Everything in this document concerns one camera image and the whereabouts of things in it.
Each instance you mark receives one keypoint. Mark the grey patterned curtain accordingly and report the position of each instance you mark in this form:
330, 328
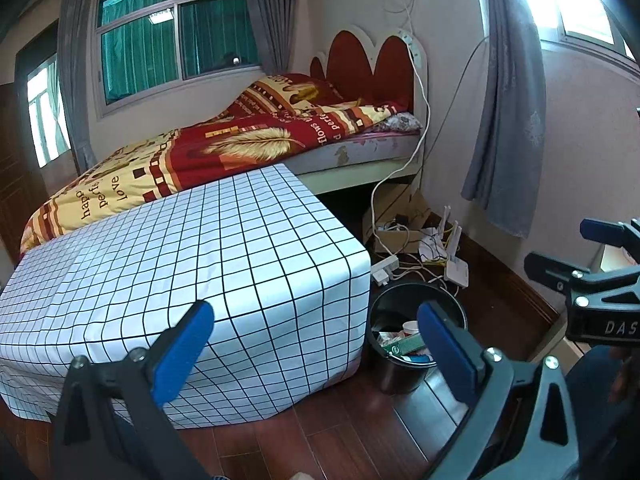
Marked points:
510, 110

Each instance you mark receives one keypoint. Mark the floral pillow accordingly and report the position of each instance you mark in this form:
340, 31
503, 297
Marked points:
400, 122

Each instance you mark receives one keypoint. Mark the grey floral mattress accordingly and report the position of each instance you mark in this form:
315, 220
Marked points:
380, 147

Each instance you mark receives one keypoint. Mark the white power strip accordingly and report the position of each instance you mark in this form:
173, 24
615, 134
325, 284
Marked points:
385, 265

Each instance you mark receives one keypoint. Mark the red printed pillow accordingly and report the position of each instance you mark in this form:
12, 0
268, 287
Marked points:
312, 87

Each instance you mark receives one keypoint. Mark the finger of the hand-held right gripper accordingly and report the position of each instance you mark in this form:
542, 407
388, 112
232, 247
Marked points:
602, 230
550, 267

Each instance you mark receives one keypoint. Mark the narrow window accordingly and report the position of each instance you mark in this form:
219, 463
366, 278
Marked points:
45, 110

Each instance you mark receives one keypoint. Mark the large window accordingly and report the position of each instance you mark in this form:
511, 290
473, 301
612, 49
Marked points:
140, 50

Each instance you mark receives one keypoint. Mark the white modem box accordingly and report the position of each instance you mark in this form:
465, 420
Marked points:
430, 247

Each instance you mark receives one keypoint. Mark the cardboard box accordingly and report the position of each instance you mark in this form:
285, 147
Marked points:
395, 242

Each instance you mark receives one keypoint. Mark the person's dark trousers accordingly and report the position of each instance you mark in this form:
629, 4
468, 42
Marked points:
590, 385

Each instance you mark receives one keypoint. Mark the white router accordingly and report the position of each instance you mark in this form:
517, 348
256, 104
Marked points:
456, 275

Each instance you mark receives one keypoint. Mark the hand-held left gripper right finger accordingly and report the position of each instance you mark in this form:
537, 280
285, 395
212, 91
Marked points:
450, 350

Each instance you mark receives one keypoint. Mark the green snack packet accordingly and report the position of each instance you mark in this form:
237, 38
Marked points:
407, 346

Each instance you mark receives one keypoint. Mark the bright window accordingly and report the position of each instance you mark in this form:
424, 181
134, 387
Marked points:
585, 10

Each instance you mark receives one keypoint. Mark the black plastic bucket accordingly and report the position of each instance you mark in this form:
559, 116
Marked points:
395, 375

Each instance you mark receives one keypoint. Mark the black power adapter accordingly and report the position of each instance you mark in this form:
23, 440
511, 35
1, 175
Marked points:
404, 219

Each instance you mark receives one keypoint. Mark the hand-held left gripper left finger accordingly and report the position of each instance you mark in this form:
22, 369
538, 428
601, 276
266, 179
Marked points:
185, 345

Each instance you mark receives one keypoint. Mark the bed with red headboard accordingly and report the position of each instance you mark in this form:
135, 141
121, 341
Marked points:
350, 177

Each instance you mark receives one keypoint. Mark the bed with red blanket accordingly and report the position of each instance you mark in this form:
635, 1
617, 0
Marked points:
200, 150

